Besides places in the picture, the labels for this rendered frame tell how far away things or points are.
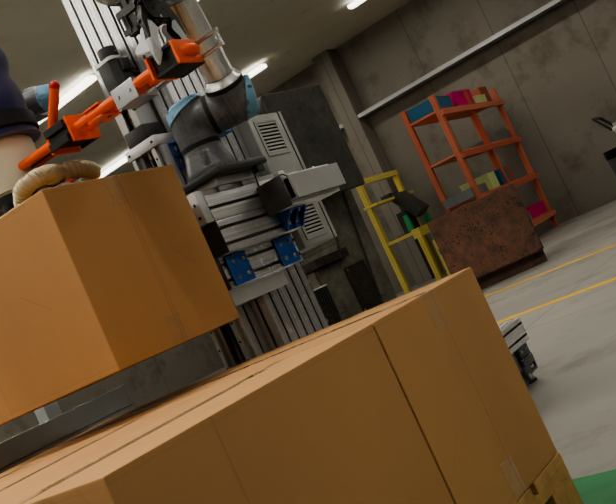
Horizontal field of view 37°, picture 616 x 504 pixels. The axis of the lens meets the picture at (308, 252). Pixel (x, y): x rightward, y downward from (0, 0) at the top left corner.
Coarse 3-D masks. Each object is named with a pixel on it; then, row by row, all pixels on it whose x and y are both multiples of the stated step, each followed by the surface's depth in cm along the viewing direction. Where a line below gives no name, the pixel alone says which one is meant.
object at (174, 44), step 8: (176, 40) 180; (184, 40) 182; (192, 40) 184; (168, 48) 181; (176, 48) 179; (152, 56) 182; (168, 56) 181; (176, 56) 178; (184, 56) 180; (192, 56) 182; (200, 56) 184; (152, 64) 184; (168, 64) 181; (176, 64) 180; (184, 64) 181; (192, 64) 183; (152, 72) 183; (160, 72) 183; (168, 72) 181; (176, 72) 184; (184, 72) 186; (160, 80) 184
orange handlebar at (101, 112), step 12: (180, 48) 179; (192, 48) 180; (144, 72) 185; (144, 84) 187; (156, 84) 191; (96, 108) 194; (108, 108) 193; (84, 120) 197; (96, 120) 196; (108, 120) 200; (36, 156) 207; (48, 156) 211; (24, 168) 211; (72, 180) 243
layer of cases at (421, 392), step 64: (384, 320) 150; (448, 320) 165; (192, 384) 224; (256, 384) 128; (320, 384) 131; (384, 384) 143; (448, 384) 157; (512, 384) 174; (64, 448) 199; (128, 448) 120; (192, 448) 109; (256, 448) 117; (320, 448) 126; (384, 448) 137; (448, 448) 150; (512, 448) 165
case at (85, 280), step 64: (64, 192) 188; (128, 192) 202; (0, 256) 195; (64, 256) 184; (128, 256) 195; (192, 256) 210; (0, 320) 200; (64, 320) 188; (128, 320) 188; (192, 320) 202; (0, 384) 205; (64, 384) 192
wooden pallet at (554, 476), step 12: (552, 468) 173; (564, 468) 176; (540, 480) 168; (552, 480) 171; (564, 480) 175; (528, 492) 163; (540, 492) 166; (552, 492) 170; (564, 492) 173; (576, 492) 176
